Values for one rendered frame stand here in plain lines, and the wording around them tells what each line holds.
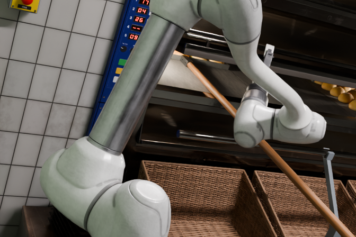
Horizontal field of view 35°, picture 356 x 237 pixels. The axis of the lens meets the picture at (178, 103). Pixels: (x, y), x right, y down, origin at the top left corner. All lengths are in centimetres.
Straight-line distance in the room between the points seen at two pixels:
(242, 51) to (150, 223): 51
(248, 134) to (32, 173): 101
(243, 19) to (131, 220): 55
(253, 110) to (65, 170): 67
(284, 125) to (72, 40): 88
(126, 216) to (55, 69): 97
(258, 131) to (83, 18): 80
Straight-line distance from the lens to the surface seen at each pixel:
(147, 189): 140
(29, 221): 238
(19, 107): 226
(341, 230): 180
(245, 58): 153
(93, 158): 145
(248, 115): 182
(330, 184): 243
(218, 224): 275
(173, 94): 240
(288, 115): 176
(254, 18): 140
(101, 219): 142
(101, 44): 221
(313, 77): 251
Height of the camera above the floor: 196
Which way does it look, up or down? 20 degrees down
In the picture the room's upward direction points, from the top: 19 degrees clockwise
